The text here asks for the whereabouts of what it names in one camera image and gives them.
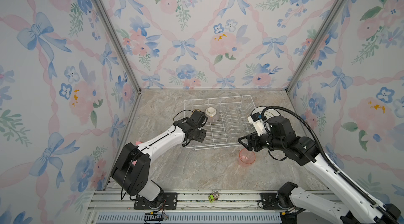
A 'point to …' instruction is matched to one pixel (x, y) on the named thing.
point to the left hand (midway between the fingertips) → (200, 132)
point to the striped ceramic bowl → (211, 113)
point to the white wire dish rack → (236, 120)
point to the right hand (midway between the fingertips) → (243, 136)
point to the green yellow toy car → (214, 196)
